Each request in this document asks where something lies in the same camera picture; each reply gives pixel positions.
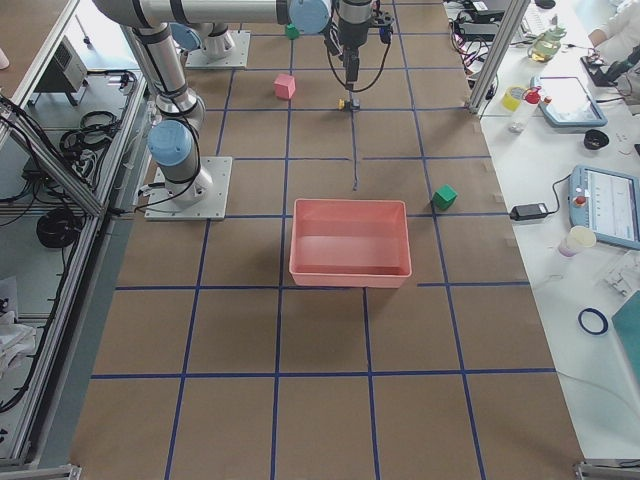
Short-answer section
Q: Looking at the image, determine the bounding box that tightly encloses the pink plastic bin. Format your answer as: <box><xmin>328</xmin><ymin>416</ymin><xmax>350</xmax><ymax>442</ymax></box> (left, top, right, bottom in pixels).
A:
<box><xmin>289</xmin><ymin>199</ymin><xmax>412</xmax><ymax>288</ymax></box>

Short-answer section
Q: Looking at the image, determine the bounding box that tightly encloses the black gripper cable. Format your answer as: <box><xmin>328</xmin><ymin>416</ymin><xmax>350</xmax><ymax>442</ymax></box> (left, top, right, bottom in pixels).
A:
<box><xmin>323</xmin><ymin>19</ymin><xmax>394</xmax><ymax>93</ymax></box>

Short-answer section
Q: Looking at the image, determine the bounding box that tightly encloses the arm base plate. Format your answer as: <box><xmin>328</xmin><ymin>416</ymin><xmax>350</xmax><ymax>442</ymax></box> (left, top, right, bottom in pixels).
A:
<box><xmin>185</xmin><ymin>30</ymin><xmax>251</xmax><ymax>70</ymax></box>
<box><xmin>144</xmin><ymin>157</ymin><xmax>233</xmax><ymax>221</ymax></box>

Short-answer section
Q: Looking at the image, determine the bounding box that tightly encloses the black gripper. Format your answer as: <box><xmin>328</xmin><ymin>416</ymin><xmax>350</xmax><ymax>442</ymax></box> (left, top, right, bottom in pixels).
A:
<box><xmin>338</xmin><ymin>19</ymin><xmax>370</xmax><ymax>92</ymax></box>

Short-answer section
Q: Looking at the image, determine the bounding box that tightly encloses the green foam cube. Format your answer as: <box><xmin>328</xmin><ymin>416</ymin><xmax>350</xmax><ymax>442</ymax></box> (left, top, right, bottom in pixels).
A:
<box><xmin>284</xmin><ymin>23</ymin><xmax>300</xmax><ymax>40</ymax></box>
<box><xmin>431</xmin><ymin>184</ymin><xmax>458</xmax><ymax>211</ymax></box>

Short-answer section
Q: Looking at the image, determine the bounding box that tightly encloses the blue tape ring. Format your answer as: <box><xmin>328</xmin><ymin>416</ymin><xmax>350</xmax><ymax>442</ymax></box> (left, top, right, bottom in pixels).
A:
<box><xmin>578</xmin><ymin>308</ymin><xmax>610</xmax><ymax>336</ymax></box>

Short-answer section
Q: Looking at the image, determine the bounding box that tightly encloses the yellow tape roll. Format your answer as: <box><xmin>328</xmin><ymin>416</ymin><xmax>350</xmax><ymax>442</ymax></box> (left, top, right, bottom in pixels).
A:
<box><xmin>501</xmin><ymin>86</ymin><xmax>526</xmax><ymax>112</ymax></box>

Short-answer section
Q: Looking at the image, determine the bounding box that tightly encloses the teach pendant tablet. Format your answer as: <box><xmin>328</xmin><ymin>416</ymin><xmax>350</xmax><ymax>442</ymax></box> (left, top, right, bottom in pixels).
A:
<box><xmin>568</xmin><ymin>165</ymin><xmax>639</xmax><ymax>250</ymax></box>
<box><xmin>530</xmin><ymin>76</ymin><xmax>608</xmax><ymax>129</ymax></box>

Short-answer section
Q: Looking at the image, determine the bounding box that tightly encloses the black power adapter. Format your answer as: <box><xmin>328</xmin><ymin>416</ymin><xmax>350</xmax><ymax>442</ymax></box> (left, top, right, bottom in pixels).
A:
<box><xmin>509</xmin><ymin>203</ymin><xmax>549</xmax><ymax>221</ymax></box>

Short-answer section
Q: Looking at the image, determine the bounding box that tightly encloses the pink foam cube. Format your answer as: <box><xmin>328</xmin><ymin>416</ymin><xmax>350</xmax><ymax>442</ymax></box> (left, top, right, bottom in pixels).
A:
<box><xmin>273</xmin><ymin>74</ymin><xmax>296</xmax><ymax>100</ymax></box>

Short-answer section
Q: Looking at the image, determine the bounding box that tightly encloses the white paper cup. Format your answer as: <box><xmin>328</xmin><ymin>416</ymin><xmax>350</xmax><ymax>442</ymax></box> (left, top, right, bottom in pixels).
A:
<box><xmin>558</xmin><ymin>225</ymin><xmax>597</xmax><ymax>258</ymax></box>

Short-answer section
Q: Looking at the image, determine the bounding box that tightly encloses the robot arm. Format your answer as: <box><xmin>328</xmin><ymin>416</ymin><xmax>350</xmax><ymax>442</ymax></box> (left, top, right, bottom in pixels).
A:
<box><xmin>95</xmin><ymin>1</ymin><xmax>212</xmax><ymax>205</ymax></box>
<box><xmin>169</xmin><ymin>1</ymin><xmax>393</xmax><ymax>93</ymax></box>

